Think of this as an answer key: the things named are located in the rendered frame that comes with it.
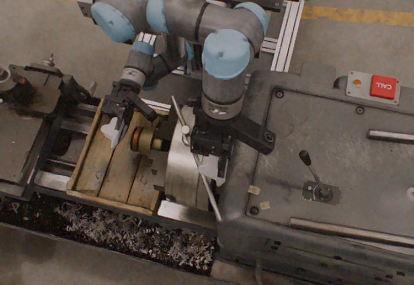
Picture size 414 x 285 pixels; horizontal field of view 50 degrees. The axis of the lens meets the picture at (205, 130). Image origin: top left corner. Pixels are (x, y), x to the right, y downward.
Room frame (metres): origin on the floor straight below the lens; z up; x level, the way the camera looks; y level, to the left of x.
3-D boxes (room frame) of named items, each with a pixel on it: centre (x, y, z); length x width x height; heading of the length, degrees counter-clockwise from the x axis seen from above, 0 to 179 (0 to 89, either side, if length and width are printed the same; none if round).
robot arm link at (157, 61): (0.79, 0.17, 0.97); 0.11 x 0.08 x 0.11; 118
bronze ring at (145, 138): (0.50, 0.17, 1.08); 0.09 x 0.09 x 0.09; 69
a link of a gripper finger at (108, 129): (0.54, 0.28, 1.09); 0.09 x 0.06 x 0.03; 159
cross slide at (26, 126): (0.69, 0.62, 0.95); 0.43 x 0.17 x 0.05; 159
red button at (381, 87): (0.49, -0.47, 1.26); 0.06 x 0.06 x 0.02; 69
